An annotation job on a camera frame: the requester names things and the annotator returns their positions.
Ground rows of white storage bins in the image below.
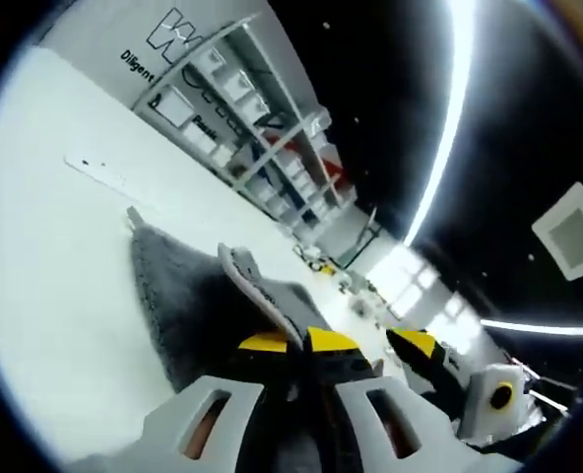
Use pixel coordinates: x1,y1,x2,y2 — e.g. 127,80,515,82
161,48,340,223

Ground green metal stand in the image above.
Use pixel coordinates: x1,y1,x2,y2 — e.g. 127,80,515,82
340,206,379,270

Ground grey metal shelf unit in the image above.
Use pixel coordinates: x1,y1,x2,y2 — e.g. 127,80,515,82
132,14,357,237

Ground grey towel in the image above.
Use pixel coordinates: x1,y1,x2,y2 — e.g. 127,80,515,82
126,206,335,473

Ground ceiling light strip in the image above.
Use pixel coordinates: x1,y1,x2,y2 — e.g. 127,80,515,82
481,317,583,337
402,0,473,247

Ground clutter of small parts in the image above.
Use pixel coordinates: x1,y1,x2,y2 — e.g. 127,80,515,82
293,243,389,319

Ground white ceiling air vent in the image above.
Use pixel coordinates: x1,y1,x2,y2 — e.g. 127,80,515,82
531,181,583,282

